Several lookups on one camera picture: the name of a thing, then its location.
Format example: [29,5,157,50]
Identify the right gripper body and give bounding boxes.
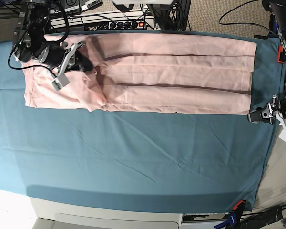
[38,41,86,78]

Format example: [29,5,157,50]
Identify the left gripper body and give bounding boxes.
[260,94,286,132]

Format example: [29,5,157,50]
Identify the pink T-shirt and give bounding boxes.
[23,33,257,115]

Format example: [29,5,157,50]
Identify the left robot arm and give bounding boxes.
[247,0,286,130]

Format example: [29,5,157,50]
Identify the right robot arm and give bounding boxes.
[8,0,94,79]

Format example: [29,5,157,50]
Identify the black power strip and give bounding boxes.
[109,21,147,30]

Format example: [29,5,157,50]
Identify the orange black clamp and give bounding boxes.
[277,45,285,64]

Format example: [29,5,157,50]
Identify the orange blue bottom clamp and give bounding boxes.
[214,200,246,229]

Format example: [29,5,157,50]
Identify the teal table cloth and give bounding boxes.
[0,33,285,213]

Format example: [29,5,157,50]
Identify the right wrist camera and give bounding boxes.
[51,74,70,91]

